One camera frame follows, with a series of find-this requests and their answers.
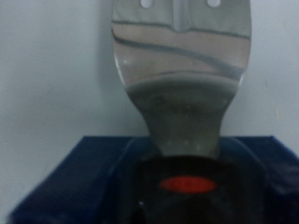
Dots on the metal spatula with blue block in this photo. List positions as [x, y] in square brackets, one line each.
[180, 93]

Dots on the silver toaster oven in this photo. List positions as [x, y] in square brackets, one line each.
[46, 62]

